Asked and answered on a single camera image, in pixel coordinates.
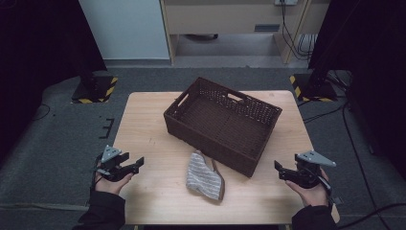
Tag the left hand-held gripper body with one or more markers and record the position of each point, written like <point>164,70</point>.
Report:
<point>110,155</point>

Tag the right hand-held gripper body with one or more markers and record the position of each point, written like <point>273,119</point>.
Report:
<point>308,172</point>

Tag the grey striped oven mitt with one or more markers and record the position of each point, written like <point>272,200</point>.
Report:
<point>202,177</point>

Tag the brown woven basket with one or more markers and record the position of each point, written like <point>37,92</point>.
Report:
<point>223,124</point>

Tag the person's right hand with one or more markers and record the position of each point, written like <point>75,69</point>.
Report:
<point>314,196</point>

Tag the person's left hand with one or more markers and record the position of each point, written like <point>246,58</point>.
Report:
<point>111,188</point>

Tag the black floor tape mark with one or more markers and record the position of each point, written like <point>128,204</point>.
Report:
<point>108,127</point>

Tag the grey tape strip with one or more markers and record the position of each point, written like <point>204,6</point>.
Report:
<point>338,200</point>

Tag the black yellow-striped stand base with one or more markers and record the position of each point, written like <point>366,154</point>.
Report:
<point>95,89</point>
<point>314,89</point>

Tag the white panel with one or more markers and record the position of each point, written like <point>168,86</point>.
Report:
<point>124,28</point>

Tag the black curtain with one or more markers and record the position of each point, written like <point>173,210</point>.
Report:
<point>38,48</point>
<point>367,48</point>

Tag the beige wooden cabinet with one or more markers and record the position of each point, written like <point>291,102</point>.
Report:
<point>223,17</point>

